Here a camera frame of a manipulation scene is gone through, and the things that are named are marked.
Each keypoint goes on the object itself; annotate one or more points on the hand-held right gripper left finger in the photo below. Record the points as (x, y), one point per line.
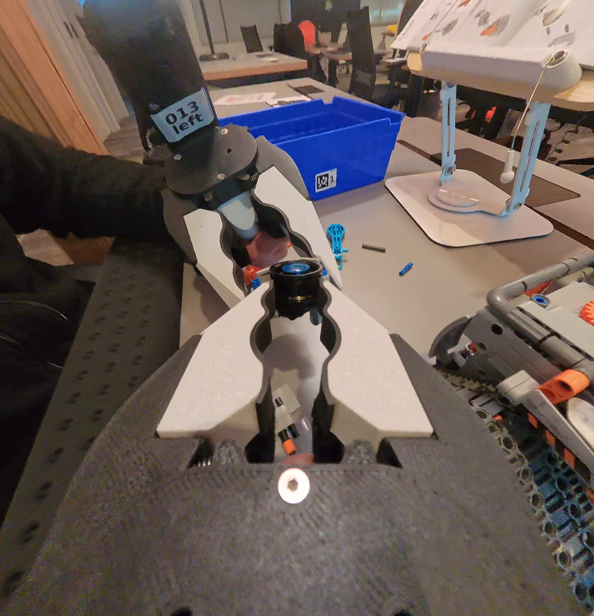
(220, 385)

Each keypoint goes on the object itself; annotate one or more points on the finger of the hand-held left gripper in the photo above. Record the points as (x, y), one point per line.
(302, 216)
(208, 245)

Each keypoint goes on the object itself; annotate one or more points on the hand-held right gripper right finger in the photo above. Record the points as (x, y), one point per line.
(374, 385)

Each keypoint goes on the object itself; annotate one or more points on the cyan toy piece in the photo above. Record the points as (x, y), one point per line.
(339, 243)

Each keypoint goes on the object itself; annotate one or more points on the black toy wheel assembly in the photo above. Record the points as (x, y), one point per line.
(297, 288)

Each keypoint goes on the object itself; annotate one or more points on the blue plastic bin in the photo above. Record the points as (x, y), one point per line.
(345, 154)

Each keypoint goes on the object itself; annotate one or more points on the person's left hand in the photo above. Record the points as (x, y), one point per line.
(268, 250)

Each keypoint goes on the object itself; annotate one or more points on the person's right hand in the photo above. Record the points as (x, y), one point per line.
(297, 459)

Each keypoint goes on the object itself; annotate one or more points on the short black toy pin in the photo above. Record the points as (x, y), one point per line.
(374, 248)

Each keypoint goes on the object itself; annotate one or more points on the background wooden table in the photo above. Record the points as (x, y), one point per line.
(249, 65)

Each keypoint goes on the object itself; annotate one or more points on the small black office chair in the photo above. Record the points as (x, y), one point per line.
(251, 38)

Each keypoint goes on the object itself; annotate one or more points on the short blue toy pin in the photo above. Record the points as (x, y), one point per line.
(406, 269)

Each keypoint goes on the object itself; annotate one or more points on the white papers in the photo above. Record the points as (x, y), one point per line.
(258, 98)

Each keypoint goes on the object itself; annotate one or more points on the orange office chair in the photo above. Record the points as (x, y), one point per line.
(307, 33)

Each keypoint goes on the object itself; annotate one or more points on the tall black office chair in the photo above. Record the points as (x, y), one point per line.
(367, 53)

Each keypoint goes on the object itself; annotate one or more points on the grey tracked toy robot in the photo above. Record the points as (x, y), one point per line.
(542, 313)

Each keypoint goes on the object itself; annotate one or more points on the white book stand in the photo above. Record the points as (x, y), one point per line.
(494, 226)

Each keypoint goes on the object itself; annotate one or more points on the person's black clothing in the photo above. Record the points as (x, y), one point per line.
(22, 337)

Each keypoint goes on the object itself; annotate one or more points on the dark brown desk mat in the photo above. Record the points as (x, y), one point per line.
(542, 191)

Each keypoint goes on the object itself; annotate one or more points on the white instruction booklet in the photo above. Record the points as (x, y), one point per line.
(494, 24)

